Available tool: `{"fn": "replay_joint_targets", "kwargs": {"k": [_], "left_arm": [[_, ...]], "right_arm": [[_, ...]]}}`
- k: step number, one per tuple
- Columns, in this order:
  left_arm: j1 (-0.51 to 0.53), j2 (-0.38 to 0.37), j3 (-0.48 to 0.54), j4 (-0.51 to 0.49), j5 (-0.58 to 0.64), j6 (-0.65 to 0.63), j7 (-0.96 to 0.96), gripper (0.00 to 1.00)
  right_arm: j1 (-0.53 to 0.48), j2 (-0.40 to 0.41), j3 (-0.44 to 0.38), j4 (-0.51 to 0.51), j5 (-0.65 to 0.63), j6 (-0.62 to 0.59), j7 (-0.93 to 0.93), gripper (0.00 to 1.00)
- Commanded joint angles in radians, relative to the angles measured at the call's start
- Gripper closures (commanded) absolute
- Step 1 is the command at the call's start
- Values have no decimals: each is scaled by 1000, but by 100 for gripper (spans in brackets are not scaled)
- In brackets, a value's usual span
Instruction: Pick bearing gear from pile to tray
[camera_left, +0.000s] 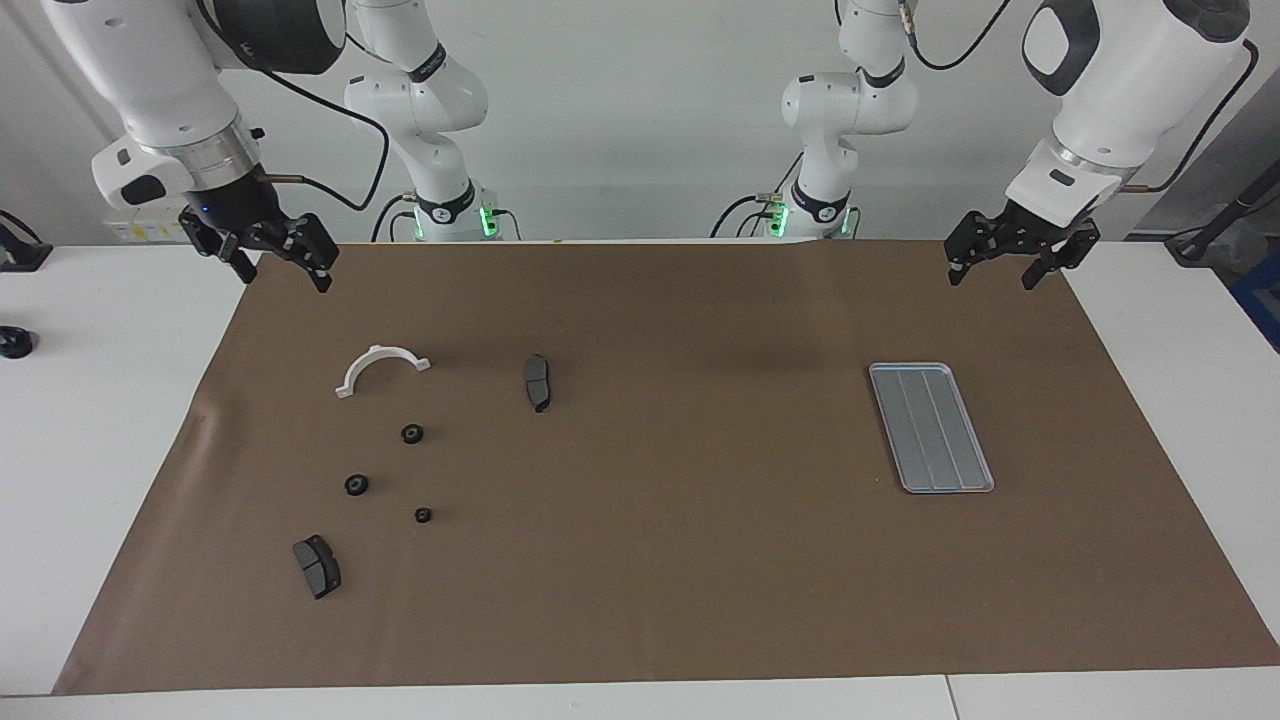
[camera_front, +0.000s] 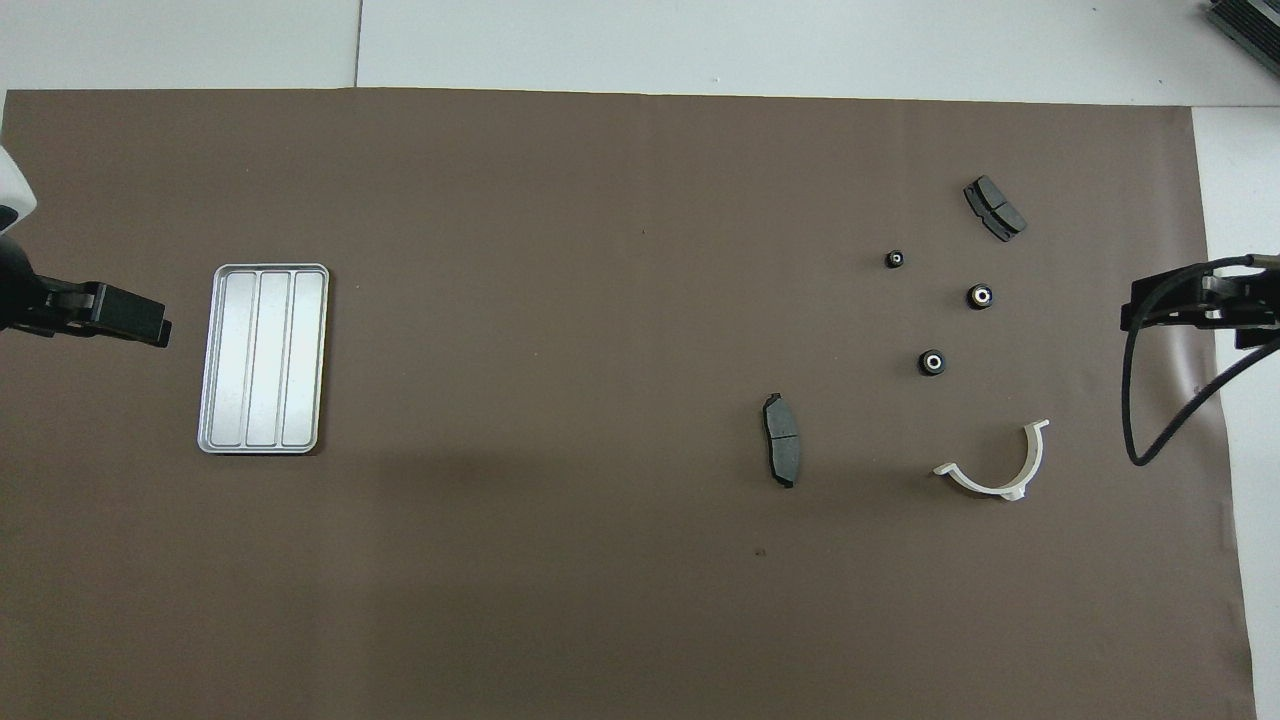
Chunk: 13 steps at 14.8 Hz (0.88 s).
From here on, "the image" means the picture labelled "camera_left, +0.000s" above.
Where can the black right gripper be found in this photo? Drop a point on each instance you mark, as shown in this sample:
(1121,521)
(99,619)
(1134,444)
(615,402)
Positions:
(230,205)

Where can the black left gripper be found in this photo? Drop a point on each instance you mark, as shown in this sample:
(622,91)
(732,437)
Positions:
(1035,222)

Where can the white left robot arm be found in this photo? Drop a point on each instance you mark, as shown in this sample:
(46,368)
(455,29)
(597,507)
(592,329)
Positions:
(1130,90)

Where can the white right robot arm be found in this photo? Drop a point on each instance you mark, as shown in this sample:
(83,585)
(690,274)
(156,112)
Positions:
(150,70)

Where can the grey metal tray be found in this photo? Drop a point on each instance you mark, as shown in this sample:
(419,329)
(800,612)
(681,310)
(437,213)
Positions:
(930,428)

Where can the black stand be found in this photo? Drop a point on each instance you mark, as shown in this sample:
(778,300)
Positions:
(1200,240)

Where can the blue crate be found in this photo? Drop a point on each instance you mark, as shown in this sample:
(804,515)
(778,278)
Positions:
(1262,300)

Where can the black table clamp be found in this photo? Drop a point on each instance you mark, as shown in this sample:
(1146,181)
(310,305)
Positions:
(22,255)

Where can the black round knob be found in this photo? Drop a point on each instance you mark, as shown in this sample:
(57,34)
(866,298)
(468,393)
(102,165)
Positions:
(14,343)

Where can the slim dark grey brake pad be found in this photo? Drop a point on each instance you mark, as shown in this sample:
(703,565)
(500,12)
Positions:
(538,382)

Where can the wide dark grey brake pad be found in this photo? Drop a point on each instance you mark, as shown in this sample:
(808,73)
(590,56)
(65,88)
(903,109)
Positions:
(318,568)

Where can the brown paper mat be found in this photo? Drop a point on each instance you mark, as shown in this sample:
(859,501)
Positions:
(650,560)

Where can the white wall socket box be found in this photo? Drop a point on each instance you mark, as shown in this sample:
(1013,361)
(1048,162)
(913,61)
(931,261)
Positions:
(150,232)

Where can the white curved plastic bracket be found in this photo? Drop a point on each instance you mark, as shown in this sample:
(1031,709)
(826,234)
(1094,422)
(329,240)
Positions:
(383,351)

